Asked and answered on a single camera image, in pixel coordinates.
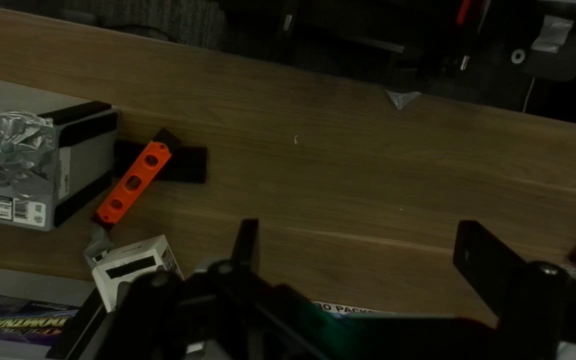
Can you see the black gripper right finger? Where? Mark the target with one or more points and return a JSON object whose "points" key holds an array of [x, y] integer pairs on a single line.
{"points": [[484, 257]]}

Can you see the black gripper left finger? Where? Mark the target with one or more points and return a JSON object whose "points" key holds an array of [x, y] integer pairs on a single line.
{"points": [[246, 243]]}

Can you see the small white cardboard box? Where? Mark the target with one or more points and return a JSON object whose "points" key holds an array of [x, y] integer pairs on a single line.
{"points": [[134, 263]]}

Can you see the blue cardboard box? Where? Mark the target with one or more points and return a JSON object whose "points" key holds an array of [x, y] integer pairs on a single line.
{"points": [[369, 310]]}

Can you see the grey cardboard box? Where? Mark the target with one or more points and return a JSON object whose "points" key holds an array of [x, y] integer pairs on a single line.
{"points": [[80, 166]]}

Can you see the black box with Dominator label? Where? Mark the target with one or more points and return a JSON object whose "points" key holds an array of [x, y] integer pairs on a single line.
{"points": [[15, 321]]}

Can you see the black flat block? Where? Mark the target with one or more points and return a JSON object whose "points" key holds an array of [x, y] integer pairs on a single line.
{"points": [[185, 163]]}

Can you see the orange level tool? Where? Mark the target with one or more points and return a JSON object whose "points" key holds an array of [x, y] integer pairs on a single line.
{"points": [[134, 180]]}

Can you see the grey tape piece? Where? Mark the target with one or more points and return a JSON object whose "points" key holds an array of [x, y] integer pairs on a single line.
{"points": [[400, 99]]}

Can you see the crumpled foil sheet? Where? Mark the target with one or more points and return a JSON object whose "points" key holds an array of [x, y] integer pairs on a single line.
{"points": [[24, 142]]}

